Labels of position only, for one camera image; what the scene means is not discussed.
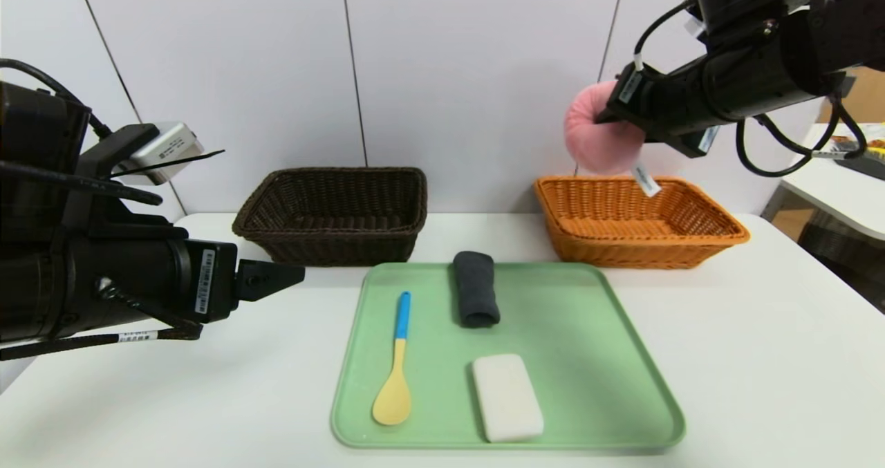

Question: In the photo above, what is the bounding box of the black snack tray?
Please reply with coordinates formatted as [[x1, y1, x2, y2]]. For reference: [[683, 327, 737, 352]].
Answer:
[[833, 147, 885, 180]]

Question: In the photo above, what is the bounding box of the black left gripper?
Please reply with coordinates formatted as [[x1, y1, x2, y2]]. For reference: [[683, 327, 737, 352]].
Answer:
[[91, 236, 306, 329]]

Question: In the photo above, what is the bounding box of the light wooden shelf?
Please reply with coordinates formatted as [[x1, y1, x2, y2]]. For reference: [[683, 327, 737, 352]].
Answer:
[[819, 67, 885, 124]]

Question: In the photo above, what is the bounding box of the dark brown wicker basket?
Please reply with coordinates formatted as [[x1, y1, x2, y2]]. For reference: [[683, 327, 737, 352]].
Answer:
[[232, 167, 428, 268]]

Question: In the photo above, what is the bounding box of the black labelled left arm cable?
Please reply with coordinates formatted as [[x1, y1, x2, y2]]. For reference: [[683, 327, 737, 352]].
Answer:
[[0, 324, 205, 362]]

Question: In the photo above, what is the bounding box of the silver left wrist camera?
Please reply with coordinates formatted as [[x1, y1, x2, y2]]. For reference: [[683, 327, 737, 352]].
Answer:
[[111, 122, 206, 185]]

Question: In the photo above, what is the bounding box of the dark grey towel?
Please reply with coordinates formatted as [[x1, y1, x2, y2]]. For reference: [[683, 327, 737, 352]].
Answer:
[[453, 251, 501, 328]]

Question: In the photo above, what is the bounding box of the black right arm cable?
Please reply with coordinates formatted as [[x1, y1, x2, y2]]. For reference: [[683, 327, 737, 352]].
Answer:
[[734, 74, 868, 178]]

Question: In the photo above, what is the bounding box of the light green plastic tray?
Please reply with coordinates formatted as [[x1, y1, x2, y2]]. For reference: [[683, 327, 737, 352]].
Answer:
[[330, 261, 687, 451]]

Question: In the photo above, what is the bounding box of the white side table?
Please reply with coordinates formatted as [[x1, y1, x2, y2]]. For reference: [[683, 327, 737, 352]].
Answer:
[[781, 122, 885, 241]]

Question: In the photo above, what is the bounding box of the white rectangular sponge block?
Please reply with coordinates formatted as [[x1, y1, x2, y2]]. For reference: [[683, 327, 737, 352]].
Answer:
[[472, 354, 545, 443]]

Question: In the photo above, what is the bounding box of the blue and yellow spoon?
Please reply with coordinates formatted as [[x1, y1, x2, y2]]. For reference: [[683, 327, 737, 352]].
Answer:
[[372, 291, 413, 427]]

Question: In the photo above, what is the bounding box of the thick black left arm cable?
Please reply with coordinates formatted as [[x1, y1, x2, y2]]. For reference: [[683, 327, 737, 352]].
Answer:
[[0, 160, 163, 206]]

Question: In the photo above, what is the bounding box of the pink plush peach toy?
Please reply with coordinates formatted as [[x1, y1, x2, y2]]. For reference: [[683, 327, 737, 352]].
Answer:
[[563, 79, 662, 198]]

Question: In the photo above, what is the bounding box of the colourful snack packet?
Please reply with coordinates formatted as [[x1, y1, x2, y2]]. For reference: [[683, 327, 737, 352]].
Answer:
[[830, 134, 885, 152]]

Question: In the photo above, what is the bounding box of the orange wicker basket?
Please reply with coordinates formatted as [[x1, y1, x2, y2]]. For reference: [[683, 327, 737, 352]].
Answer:
[[532, 175, 751, 270]]

